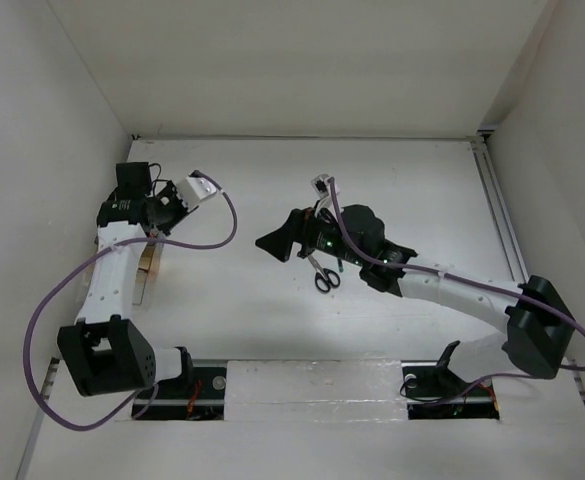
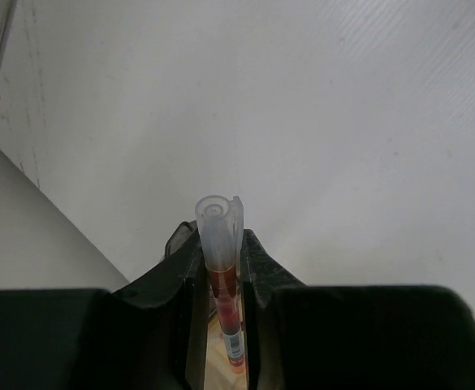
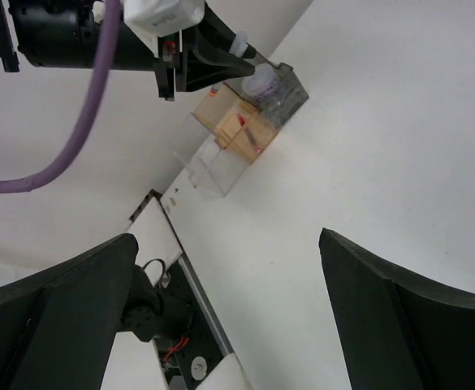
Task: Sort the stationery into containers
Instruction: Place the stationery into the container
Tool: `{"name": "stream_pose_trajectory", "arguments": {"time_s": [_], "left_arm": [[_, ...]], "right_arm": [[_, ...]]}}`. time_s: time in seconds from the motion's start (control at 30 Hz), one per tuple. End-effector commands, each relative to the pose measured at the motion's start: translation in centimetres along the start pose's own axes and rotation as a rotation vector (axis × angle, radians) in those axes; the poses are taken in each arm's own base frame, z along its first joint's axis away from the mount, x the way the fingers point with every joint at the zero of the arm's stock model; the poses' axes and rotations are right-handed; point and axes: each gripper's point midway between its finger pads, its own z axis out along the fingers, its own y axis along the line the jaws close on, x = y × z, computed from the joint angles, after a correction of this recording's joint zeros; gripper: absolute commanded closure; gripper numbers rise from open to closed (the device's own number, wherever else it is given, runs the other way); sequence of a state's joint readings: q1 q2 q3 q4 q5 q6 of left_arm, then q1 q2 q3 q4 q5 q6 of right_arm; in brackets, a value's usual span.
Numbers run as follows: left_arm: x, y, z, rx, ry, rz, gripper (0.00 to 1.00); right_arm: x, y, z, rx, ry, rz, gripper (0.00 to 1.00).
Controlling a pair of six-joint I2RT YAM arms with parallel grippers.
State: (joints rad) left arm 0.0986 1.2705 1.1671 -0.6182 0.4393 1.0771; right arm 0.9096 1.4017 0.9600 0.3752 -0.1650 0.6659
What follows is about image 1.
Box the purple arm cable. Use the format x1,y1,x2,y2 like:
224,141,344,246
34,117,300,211
324,175,585,406
24,172,239,431

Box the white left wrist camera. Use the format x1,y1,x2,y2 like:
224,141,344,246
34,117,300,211
176,170,220,211

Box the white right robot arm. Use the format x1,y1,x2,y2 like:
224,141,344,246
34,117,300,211
255,205,575,394

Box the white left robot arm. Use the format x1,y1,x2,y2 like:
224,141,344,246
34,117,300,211
57,162,196,397

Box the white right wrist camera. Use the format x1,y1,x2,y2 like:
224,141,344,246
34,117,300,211
311,174,340,216

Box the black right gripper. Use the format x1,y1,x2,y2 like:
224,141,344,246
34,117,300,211
255,200,366,268

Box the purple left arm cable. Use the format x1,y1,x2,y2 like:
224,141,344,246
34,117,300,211
24,172,239,431

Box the clear smoky organizer tray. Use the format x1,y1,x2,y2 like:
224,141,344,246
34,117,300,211
133,244,163,309

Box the black handled scissors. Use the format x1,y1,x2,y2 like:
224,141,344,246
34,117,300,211
308,255,341,294

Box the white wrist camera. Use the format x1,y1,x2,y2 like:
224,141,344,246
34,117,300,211
311,174,340,216
176,170,220,211

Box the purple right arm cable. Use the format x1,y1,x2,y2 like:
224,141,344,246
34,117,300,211
324,175,585,406

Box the aluminium rail right side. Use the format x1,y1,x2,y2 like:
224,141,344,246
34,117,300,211
469,130,528,281

